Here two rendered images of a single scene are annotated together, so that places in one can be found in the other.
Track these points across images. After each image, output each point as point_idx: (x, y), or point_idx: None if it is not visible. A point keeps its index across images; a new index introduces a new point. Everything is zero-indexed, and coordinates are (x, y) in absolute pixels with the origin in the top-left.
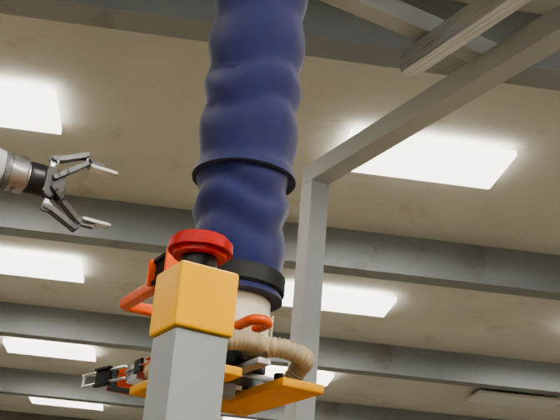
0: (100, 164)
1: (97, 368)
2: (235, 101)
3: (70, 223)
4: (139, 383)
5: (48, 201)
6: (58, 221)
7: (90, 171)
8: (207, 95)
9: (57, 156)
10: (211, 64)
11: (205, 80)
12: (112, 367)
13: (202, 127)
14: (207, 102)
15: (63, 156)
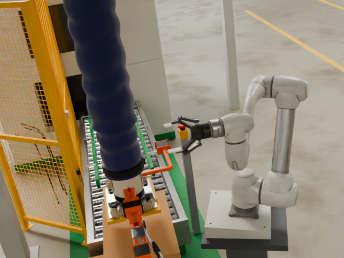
0: (172, 121)
1: (158, 248)
2: None
3: (187, 150)
4: (159, 204)
5: (198, 141)
6: (192, 150)
7: (177, 125)
8: (129, 83)
9: (195, 118)
10: (125, 66)
11: (128, 75)
12: (151, 242)
13: (133, 99)
14: (129, 87)
15: (192, 118)
